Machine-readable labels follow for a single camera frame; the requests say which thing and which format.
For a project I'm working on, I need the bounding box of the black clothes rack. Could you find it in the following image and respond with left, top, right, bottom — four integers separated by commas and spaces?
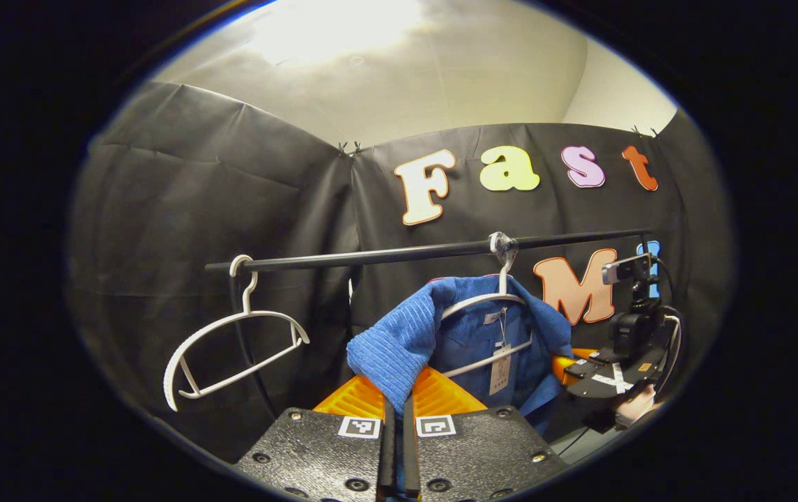
204, 227, 654, 419

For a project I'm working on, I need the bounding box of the empty white plastic hanger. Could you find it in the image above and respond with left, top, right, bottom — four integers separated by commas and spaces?
163, 254, 311, 413

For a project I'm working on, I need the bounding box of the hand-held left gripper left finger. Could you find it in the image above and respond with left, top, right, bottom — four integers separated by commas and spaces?
234, 375, 397, 502

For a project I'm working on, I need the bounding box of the white hanger with taped hook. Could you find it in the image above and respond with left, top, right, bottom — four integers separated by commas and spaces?
440, 231, 534, 379

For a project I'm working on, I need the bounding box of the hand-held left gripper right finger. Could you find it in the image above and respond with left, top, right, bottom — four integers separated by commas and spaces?
402, 365, 571, 501

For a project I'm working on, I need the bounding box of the blue corduroy jacket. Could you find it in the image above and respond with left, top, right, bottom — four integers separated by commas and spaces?
346, 274, 575, 496

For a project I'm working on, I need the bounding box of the white paper garment tag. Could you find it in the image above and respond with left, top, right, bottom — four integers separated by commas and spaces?
489, 344, 514, 397

